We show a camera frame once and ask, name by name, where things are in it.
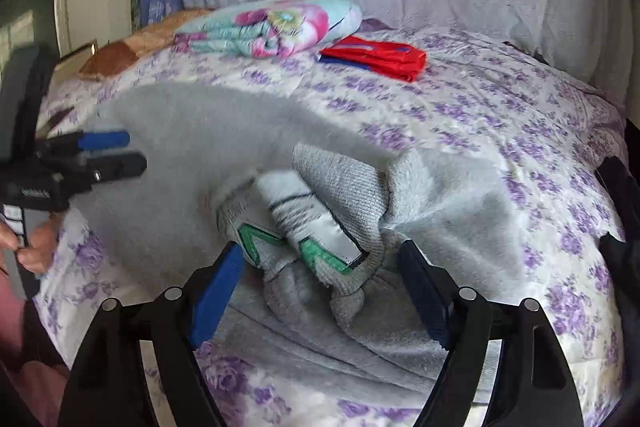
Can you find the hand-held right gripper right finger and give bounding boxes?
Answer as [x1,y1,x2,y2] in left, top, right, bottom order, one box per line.
[397,239,585,427]

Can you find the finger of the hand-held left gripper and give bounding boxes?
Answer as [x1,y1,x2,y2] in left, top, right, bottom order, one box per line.
[47,129,132,154]
[50,152,149,195]

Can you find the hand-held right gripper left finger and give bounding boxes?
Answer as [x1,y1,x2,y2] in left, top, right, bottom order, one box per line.
[57,241,246,427]

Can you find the grey fleece pants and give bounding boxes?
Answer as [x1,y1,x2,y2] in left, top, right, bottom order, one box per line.
[70,82,527,409]

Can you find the person's left forearm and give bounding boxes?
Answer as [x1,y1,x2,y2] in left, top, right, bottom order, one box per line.
[0,264,72,427]

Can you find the person's left hand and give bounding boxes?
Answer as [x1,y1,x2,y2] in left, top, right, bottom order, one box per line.
[0,211,65,277]

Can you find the orange brown blanket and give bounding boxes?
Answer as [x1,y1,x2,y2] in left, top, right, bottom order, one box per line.
[80,7,212,80]

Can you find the folded pink teal floral blanket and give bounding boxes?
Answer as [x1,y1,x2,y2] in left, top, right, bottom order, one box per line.
[174,0,364,59]

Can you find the black garment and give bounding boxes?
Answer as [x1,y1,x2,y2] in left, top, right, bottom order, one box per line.
[594,156,640,264]

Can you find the folded red blue cloth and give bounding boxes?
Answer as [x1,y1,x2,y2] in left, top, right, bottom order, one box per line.
[319,36,430,84]

